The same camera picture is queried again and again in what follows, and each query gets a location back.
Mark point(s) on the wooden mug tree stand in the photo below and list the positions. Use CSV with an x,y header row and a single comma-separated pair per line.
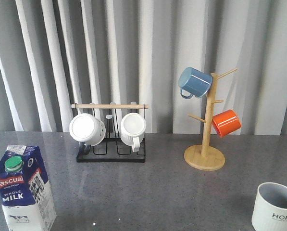
x,y
205,157

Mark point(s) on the orange enamel mug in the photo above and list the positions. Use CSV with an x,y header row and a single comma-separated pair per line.
x,y
226,122

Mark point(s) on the white smiley face mug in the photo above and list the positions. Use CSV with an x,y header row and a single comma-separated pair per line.
x,y
88,130

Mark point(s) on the white ribbed hanging mug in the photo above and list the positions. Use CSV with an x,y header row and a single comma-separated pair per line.
x,y
133,127

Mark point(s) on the grey pleated curtain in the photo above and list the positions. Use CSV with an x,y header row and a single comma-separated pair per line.
x,y
54,53

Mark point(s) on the black wire mug rack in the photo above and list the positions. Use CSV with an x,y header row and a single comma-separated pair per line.
x,y
112,149

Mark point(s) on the Pascual whole milk carton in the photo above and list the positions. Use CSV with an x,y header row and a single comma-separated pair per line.
x,y
25,192

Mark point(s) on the blue enamel mug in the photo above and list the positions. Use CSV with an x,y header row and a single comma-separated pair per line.
x,y
193,82

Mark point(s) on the white HOME ceramic mug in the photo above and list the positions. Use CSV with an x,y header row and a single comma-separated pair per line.
x,y
270,208

